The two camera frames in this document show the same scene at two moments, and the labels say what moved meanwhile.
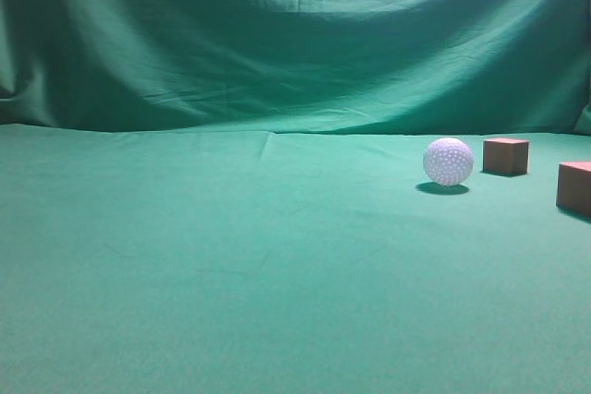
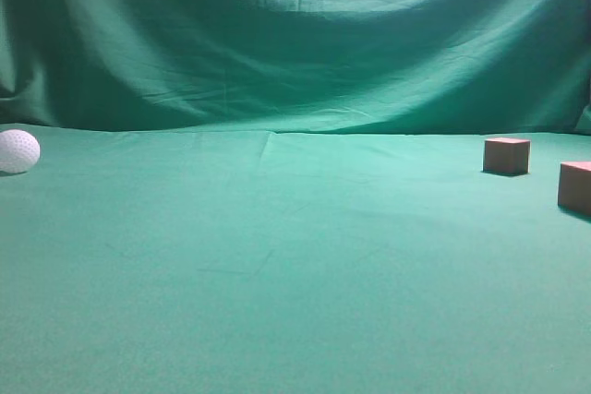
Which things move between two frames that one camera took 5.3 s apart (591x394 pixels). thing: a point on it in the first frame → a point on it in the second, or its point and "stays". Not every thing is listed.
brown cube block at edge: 573,185 stays
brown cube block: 506,155 stays
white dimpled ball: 448,161 → 19,151
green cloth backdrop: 212,179 stays
